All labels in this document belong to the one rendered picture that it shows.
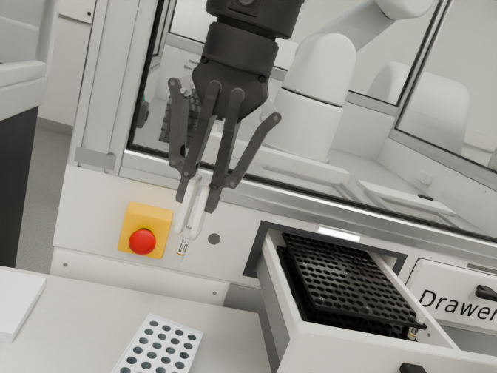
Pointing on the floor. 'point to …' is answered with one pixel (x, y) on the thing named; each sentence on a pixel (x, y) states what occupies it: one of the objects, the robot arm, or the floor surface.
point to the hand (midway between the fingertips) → (194, 206)
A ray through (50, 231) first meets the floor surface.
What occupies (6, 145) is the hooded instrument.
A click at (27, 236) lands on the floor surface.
